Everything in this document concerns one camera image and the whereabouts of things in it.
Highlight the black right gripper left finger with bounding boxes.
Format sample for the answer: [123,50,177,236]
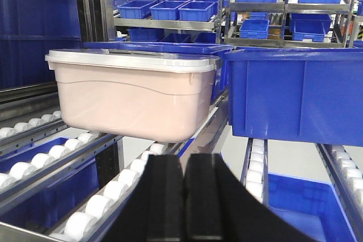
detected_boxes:
[102,155,182,241]

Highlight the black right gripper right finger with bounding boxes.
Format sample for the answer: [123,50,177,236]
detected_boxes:
[185,154,312,241]

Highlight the white lidded storage bin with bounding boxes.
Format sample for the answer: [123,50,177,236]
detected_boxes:
[45,49,222,143]

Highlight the blue bin lower right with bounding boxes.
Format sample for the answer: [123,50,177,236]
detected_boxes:
[268,173,357,241]

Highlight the metal roller shelf rack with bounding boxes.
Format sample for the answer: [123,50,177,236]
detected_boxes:
[1,88,362,241]

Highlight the blue bin lower left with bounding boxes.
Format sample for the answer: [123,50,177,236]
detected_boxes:
[1,156,99,229]

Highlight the large blue bin right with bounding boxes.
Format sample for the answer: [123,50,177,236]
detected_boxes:
[225,48,362,146]

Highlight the blue bin behind white bin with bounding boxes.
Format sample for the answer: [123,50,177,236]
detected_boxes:
[82,41,233,101]

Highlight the blue tray far shelf right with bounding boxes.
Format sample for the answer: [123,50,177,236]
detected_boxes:
[178,1,218,22]

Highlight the blue tray shelf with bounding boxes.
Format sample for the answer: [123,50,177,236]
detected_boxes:
[117,0,165,19]
[178,1,218,22]
[150,0,193,20]

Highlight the blue tray far shelf middle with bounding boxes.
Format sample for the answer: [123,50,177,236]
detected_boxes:
[150,0,193,20]

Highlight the blue tray far shelf left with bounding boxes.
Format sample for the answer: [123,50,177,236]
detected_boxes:
[117,0,165,19]

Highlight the large dark blue bin left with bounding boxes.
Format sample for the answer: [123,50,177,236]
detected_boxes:
[1,0,81,89]

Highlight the blue tray right rack lower-left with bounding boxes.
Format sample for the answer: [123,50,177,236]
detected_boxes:
[239,19,269,39]

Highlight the background metal shelving rack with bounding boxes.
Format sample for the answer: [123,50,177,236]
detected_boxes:
[114,0,354,48]

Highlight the blue tray right rack lower-right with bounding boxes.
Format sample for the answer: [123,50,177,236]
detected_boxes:
[289,13,331,42]

